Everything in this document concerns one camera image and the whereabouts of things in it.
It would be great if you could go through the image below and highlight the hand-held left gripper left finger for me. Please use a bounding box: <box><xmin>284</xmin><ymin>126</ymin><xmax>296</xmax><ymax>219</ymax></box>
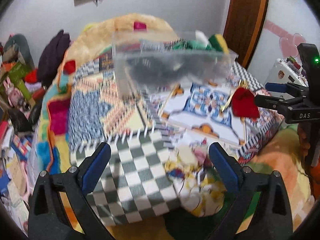
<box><xmin>28</xmin><ymin>142</ymin><xmax>116</xmax><ymax>240</ymax></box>

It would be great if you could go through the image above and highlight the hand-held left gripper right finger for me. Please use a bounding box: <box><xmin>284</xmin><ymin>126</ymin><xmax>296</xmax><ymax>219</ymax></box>
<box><xmin>208</xmin><ymin>142</ymin><xmax>293</xmax><ymax>240</ymax></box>

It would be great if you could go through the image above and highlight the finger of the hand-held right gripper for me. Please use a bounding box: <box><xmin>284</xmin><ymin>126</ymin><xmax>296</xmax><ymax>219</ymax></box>
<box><xmin>254</xmin><ymin>94</ymin><xmax>304</xmax><ymax>112</ymax></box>
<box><xmin>265</xmin><ymin>82</ymin><xmax>310</xmax><ymax>98</ymax></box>

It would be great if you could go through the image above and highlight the red soft pouch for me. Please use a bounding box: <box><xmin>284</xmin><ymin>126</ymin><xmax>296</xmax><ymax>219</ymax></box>
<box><xmin>231</xmin><ymin>87</ymin><xmax>260</xmax><ymax>119</ymax></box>

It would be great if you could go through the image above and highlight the clear plastic box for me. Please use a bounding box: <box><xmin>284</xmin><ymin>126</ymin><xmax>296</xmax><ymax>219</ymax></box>
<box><xmin>112</xmin><ymin>29</ymin><xmax>237</xmax><ymax>98</ymax></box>

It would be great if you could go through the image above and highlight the white soft ball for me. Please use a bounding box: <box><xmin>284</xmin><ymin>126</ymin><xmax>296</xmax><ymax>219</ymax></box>
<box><xmin>195</xmin><ymin>30</ymin><xmax>211</xmax><ymax>47</ymax></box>

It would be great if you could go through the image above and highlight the person's right hand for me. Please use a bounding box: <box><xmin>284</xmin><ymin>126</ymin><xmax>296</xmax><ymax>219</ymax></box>
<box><xmin>297</xmin><ymin>123</ymin><xmax>311</xmax><ymax>157</ymax></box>

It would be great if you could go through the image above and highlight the white toy case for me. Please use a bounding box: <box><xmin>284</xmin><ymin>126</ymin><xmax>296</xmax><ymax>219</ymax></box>
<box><xmin>268</xmin><ymin>58</ymin><xmax>309</xmax><ymax>86</ymax></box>

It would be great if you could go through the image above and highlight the yellow floral cloth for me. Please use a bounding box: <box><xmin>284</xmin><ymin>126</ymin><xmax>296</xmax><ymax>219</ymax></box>
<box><xmin>164</xmin><ymin>137</ymin><xmax>229</xmax><ymax>217</ymax></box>

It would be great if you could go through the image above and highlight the green white checkered cloth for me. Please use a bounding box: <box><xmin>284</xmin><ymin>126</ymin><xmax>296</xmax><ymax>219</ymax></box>
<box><xmin>70</xmin><ymin>130</ymin><xmax>183</xmax><ymax>227</ymax></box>

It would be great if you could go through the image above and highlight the orange green plush blanket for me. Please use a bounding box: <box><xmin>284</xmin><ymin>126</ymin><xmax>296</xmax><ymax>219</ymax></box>
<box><xmin>246</xmin><ymin>126</ymin><xmax>312</xmax><ymax>233</ymax></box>

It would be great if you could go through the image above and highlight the colourful geometric patterned blanket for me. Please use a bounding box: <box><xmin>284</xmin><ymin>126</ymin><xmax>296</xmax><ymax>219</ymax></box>
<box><xmin>67</xmin><ymin>52</ymin><xmax>285</xmax><ymax>160</ymax></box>

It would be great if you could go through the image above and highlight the yellow green sponge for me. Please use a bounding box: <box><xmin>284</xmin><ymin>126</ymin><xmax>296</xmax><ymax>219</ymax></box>
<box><xmin>208</xmin><ymin>33</ymin><xmax>229</xmax><ymax>54</ymax></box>

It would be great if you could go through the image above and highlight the red fluffy toy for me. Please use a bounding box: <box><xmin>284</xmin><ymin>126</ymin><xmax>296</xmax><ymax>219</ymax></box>
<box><xmin>24</xmin><ymin>70</ymin><xmax>38</xmax><ymax>83</ymax></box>

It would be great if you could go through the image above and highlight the dark purple cloth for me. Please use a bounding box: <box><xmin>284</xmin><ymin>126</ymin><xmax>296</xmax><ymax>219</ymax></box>
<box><xmin>37</xmin><ymin>29</ymin><xmax>72</xmax><ymax>83</ymax></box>

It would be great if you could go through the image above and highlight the green cardboard box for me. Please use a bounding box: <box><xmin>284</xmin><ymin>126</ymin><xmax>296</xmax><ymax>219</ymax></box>
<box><xmin>0</xmin><ymin>62</ymin><xmax>32</xmax><ymax>101</ymax></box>

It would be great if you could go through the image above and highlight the beige plush patchwork blanket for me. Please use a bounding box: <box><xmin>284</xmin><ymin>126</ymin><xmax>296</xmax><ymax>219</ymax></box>
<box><xmin>36</xmin><ymin>13</ymin><xmax>179</xmax><ymax>175</ymax></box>

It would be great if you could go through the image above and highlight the grey plush toy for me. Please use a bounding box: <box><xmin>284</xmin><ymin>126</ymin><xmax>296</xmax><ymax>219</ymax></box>
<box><xmin>2</xmin><ymin>33</ymin><xmax>35</xmax><ymax>69</ymax></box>

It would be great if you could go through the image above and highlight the pink heart wall sticker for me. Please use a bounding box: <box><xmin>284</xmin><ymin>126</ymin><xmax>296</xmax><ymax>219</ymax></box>
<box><xmin>264</xmin><ymin>19</ymin><xmax>307</xmax><ymax>56</ymax></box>

